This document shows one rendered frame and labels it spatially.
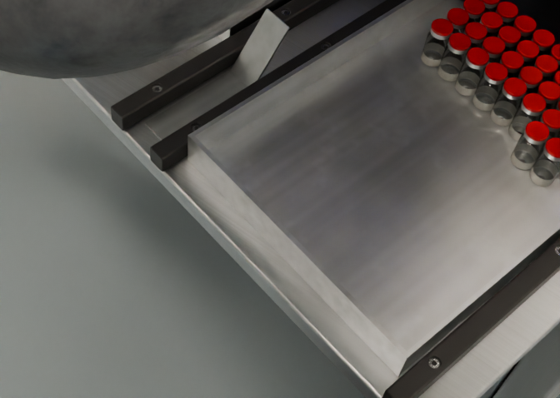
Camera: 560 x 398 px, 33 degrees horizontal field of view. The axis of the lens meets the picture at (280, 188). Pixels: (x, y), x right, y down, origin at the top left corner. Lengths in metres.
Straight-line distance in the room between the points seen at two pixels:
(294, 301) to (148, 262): 1.04
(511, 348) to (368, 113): 0.25
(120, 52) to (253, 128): 0.53
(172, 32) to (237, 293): 1.45
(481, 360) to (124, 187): 1.21
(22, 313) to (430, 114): 1.05
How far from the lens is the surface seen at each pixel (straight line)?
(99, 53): 0.32
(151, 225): 1.82
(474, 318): 0.76
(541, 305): 0.80
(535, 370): 1.35
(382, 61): 0.92
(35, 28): 0.31
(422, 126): 0.87
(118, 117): 0.83
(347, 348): 0.75
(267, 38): 0.86
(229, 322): 1.72
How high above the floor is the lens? 1.55
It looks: 56 degrees down
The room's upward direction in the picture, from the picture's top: 9 degrees clockwise
